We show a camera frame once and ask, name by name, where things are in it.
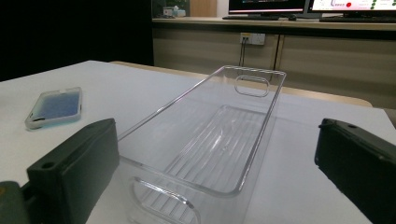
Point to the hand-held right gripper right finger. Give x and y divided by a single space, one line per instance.
358 165

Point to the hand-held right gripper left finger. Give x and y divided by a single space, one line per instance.
74 165

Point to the teal phone case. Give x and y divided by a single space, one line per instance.
56 107

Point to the clear plastic package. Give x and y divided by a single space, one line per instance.
218 146

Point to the white table board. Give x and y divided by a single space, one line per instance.
134 90

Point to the beige wooden counter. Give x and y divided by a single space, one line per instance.
336 56

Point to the black keyboard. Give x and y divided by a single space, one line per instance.
249 17
358 19

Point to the computer monitor with white screen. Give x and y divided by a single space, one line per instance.
351 4

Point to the black computer mouse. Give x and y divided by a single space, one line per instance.
292 17

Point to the small boxes on counter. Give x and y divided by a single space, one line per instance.
174 11

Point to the black computer monitor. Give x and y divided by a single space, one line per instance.
266 5

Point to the white wall socket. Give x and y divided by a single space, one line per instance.
253 38

